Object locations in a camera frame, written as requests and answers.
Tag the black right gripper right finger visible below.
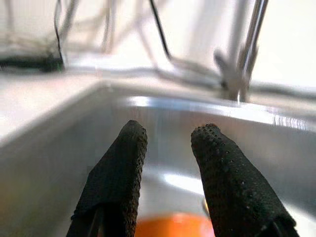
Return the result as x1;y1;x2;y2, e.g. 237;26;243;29
190;123;299;237

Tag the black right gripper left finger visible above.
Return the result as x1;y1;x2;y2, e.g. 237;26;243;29
66;120;148;237

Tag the orange plastic bowl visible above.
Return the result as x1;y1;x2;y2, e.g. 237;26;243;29
135;213;215;237

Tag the stainless steel sink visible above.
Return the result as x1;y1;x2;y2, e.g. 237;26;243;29
0;81;316;237

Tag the chrome faucet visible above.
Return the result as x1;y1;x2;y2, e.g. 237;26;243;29
213;0;270;102

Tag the black power adapter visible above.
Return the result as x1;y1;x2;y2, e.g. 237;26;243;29
0;55;65;72

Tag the thin black cable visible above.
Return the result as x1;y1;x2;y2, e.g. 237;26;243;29
149;0;173;60

